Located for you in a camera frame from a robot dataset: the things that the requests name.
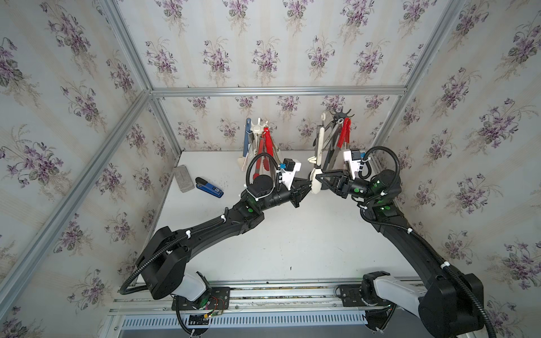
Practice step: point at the steel cream-tipped tongs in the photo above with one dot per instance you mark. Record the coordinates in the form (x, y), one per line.
(317, 158)

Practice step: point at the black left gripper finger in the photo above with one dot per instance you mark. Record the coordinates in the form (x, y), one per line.
(298, 198)
(303, 186)

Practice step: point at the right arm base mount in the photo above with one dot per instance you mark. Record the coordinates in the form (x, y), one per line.
(378, 311)

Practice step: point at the grey stone block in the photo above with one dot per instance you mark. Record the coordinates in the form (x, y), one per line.
(183, 178)

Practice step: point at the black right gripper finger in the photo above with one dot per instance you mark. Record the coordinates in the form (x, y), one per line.
(333, 174)
(329, 182)

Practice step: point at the white utensil rack stand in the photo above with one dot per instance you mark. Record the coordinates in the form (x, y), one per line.
(257, 130)

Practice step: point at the red handled tongs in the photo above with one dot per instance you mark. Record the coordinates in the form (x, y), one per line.
(269, 146)
(341, 138)

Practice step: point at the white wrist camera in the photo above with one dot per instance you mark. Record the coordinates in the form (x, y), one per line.
(358, 163)
(287, 172)

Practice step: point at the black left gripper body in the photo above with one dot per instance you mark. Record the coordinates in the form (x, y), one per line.
(281, 197)

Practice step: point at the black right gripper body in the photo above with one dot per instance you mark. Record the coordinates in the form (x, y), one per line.
(351, 189)

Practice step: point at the black steel tongs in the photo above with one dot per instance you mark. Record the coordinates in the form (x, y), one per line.
(334, 126)

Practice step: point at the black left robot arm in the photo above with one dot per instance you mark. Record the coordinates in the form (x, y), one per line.
(161, 267)

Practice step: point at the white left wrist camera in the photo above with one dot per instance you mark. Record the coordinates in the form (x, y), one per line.
(287, 172)

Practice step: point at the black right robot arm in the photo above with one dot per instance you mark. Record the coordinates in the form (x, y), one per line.
(453, 302)

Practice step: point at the dark grey utensil rack stand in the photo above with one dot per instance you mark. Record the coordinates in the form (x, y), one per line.
(342, 114)

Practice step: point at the red handled tongs front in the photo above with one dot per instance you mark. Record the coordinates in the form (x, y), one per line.
(341, 138)

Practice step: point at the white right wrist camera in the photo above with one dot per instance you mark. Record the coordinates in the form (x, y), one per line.
(358, 163)

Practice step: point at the red steel tongs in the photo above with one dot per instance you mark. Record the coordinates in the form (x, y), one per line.
(262, 163)

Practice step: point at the blue handled cream tongs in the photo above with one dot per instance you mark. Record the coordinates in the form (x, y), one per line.
(246, 145)

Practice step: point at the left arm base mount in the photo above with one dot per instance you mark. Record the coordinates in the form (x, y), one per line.
(213, 302)

